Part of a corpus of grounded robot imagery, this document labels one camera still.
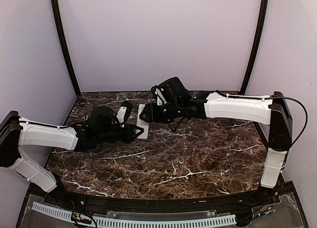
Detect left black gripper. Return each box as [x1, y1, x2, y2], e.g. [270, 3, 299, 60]
[96, 122, 143, 144]

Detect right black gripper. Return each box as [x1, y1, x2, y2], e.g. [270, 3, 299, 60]
[140, 100, 183, 123]

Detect white remote control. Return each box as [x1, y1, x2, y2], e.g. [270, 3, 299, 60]
[136, 104, 149, 139]

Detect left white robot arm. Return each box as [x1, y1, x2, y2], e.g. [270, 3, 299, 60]
[0, 101, 149, 206]

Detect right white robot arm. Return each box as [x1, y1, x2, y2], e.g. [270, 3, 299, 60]
[137, 77, 296, 205]

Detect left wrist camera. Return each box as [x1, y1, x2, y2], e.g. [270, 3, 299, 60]
[116, 107, 127, 127]

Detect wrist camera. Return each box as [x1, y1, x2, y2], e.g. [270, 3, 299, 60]
[151, 85, 167, 106]
[116, 107, 127, 127]

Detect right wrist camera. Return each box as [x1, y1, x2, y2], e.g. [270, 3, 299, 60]
[151, 85, 167, 106]

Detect black curved front rail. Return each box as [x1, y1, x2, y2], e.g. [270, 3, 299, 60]
[45, 189, 280, 214]

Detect white slotted cable duct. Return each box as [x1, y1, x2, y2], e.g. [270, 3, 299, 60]
[32, 202, 237, 228]

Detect left black frame post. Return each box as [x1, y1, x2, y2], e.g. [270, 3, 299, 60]
[51, 0, 81, 97]

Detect black frame post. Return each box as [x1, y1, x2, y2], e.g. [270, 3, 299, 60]
[51, 0, 81, 97]
[239, 0, 268, 95]

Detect right black frame post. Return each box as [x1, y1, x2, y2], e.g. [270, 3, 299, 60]
[239, 0, 268, 95]

